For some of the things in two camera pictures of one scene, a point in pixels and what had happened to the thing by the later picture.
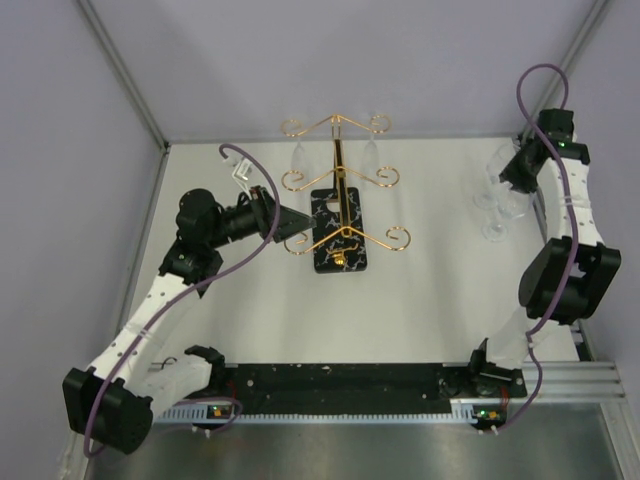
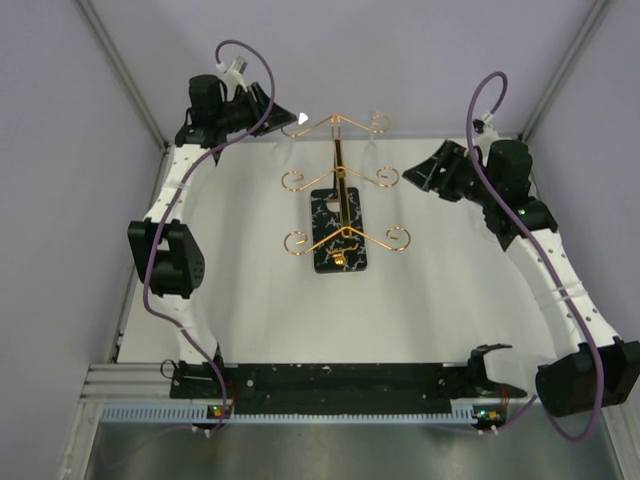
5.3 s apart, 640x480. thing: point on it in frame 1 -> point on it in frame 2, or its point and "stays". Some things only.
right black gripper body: (517, 173) -> (464, 180)
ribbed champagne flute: (298, 162) -> (282, 149)
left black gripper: (262, 206) -> (259, 106)
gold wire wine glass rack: (341, 214) stays
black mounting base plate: (355, 388) stays
